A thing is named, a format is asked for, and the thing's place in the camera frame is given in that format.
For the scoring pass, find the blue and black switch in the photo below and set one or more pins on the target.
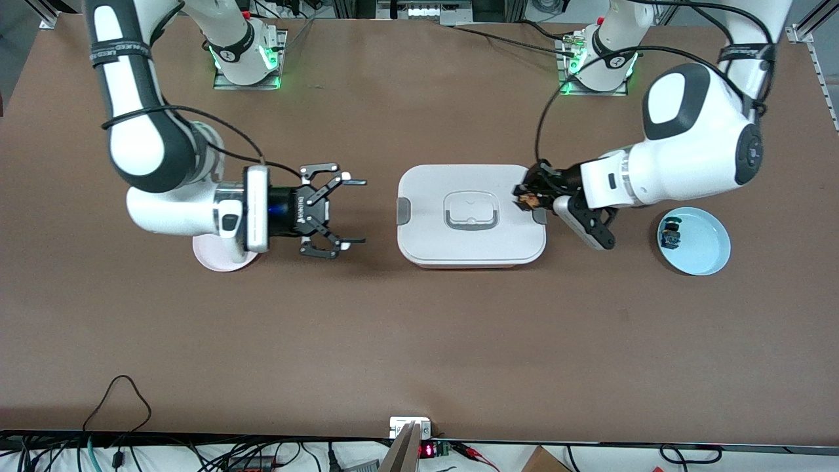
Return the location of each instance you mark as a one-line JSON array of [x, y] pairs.
[[671, 237]]

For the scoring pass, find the orange and black switch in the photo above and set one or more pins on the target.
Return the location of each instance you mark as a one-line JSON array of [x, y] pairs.
[[524, 201]]

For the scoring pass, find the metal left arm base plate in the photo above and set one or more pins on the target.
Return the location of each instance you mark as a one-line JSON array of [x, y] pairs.
[[590, 93]]

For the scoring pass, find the white socket box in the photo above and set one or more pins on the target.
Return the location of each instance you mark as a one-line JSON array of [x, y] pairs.
[[423, 426]]

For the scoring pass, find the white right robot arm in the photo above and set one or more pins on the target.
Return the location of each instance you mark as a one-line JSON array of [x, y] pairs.
[[144, 144]]

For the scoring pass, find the black device with lights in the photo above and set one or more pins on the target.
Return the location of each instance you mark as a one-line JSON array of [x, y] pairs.
[[426, 12]]

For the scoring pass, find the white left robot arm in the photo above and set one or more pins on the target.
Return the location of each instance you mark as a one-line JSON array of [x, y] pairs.
[[688, 151]]

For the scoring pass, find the red digit display module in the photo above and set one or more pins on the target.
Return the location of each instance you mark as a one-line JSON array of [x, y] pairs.
[[427, 450]]

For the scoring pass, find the pale pink round plate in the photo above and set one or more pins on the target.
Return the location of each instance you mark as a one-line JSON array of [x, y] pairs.
[[210, 259]]

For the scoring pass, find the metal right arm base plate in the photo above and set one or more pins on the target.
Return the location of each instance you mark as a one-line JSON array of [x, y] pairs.
[[226, 85]]

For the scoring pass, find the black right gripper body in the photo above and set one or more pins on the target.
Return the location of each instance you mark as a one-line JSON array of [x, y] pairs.
[[286, 210]]

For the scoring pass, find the light blue round plate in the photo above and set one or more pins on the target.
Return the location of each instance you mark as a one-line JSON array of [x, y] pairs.
[[704, 242]]

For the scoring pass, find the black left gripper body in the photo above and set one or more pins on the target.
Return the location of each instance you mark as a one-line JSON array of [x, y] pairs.
[[558, 180]]

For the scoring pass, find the brown cardboard piece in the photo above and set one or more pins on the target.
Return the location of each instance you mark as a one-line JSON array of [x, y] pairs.
[[541, 462]]

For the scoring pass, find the grey camera post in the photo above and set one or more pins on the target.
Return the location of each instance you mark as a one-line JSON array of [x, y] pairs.
[[401, 455]]

